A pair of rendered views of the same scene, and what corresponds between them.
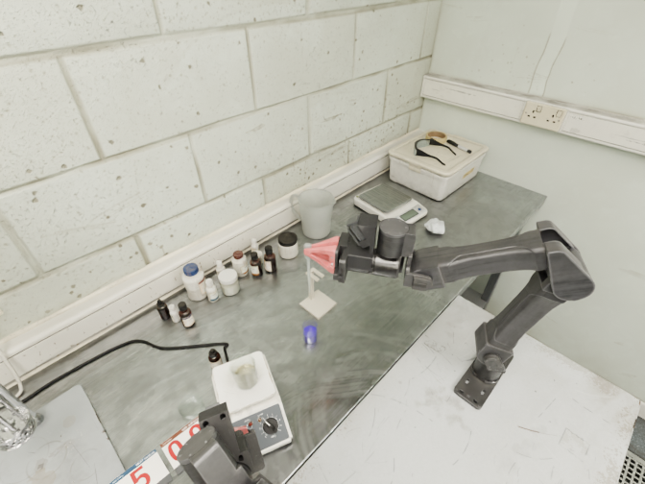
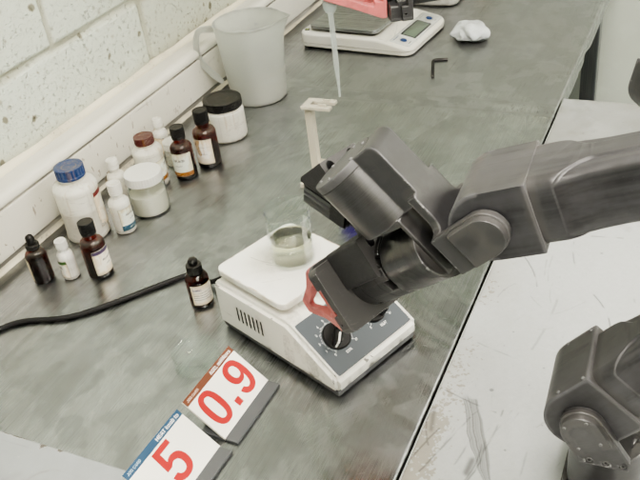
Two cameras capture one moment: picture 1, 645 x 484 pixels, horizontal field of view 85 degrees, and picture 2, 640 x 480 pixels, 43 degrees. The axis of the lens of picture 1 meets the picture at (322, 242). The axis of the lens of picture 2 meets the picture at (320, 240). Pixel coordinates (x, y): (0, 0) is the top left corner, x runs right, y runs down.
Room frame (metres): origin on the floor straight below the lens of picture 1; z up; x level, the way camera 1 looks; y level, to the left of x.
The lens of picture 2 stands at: (-0.33, 0.35, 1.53)
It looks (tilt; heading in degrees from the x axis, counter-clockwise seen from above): 34 degrees down; 344
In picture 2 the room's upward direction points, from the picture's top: 8 degrees counter-clockwise
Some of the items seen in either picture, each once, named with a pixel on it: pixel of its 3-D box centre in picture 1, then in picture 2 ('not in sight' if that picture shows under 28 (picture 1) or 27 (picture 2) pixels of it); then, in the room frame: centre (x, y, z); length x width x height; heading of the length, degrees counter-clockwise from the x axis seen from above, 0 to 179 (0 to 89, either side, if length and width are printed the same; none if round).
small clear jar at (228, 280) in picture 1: (228, 282); (147, 190); (0.76, 0.29, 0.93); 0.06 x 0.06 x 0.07
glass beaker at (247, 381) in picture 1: (243, 373); (288, 233); (0.41, 0.17, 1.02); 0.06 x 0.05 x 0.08; 130
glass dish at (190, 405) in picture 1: (191, 406); (196, 357); (0.39, 0.31, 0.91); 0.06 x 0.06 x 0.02
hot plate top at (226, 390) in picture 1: (243, 381); (287, 263); (0.41, 0.18, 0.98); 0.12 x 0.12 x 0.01; 24
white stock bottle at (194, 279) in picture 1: (194, 280); (79, 199); (0.74, 0.39, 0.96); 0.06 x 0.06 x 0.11
